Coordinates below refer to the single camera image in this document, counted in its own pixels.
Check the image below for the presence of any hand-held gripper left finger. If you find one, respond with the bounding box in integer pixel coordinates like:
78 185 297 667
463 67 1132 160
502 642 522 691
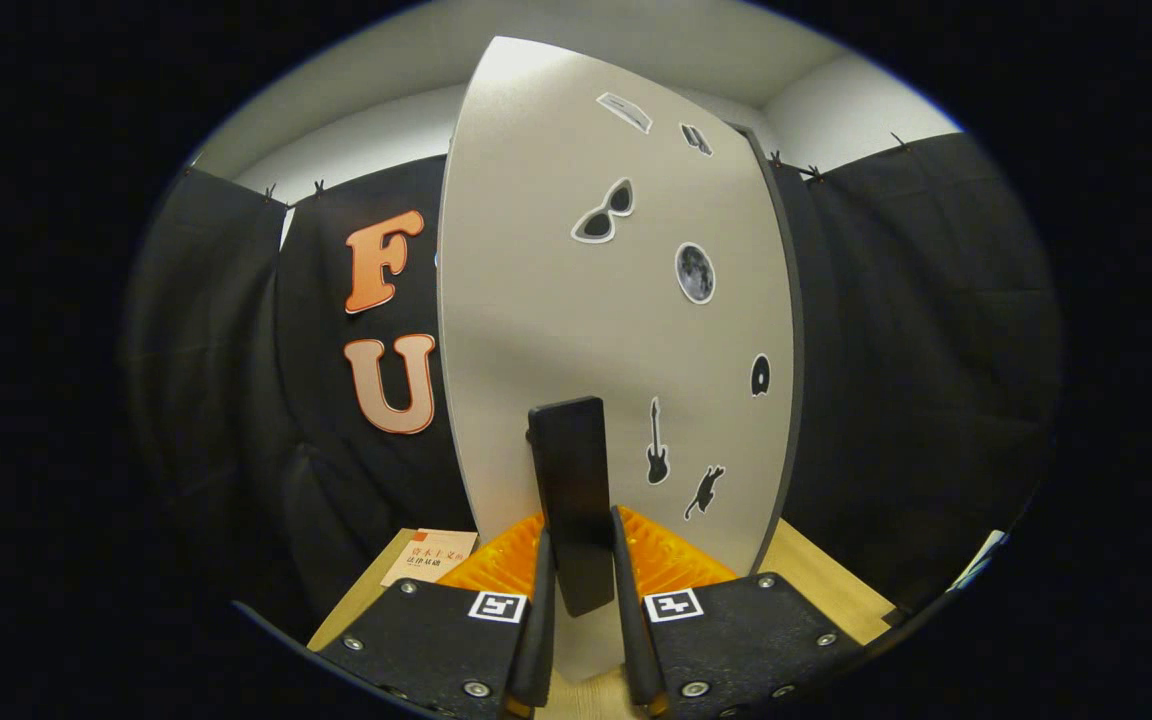
316 510 557 720

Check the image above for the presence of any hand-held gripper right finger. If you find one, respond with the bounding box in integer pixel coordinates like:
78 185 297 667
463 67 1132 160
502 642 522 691
611 505 867 720

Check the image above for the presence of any black door handle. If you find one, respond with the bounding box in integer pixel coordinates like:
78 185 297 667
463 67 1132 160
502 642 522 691
526 396 617 618

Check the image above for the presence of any beige shoe cabinet door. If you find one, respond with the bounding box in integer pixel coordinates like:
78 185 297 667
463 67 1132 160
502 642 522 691
436 36 795 686

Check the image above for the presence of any dark gray shoe cabinet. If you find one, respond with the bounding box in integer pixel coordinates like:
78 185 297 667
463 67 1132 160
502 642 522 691
731 120 805 576

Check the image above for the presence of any stack of books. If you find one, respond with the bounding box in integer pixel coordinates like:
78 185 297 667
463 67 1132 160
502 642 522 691
380 528 479 588

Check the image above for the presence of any white and green object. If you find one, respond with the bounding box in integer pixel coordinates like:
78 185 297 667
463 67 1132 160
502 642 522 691
946 530 1007 593

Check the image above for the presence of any black backdrop cloth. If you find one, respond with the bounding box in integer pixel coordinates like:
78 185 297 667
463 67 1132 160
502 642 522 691
121 130 1062 621

